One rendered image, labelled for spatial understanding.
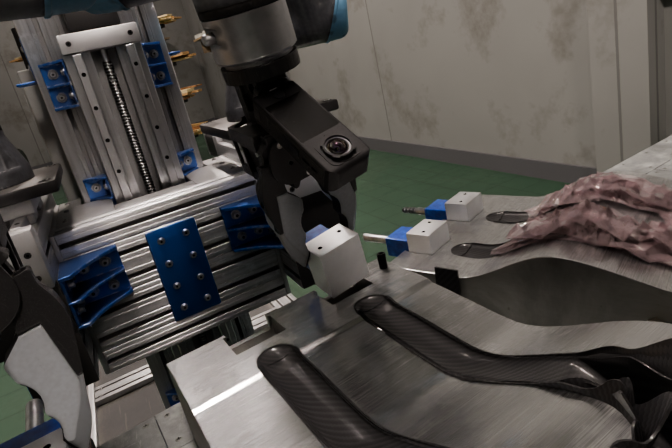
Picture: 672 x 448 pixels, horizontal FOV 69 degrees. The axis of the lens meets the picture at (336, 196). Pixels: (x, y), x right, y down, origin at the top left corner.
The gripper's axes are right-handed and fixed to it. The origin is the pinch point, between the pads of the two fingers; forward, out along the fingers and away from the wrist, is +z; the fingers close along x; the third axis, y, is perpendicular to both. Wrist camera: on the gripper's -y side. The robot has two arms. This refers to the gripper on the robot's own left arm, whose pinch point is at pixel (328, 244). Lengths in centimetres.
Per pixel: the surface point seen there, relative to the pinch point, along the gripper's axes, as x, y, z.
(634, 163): -68, 4, 25
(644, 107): -217, 76, 85
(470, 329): -3.2, -15.9, 4.4
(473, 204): -26.8, 5.5, 11.7
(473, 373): 0.6, -19.7, 3.5
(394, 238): -13.3, 7.7, 10.6
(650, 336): -5.5, -29.2, -2.2
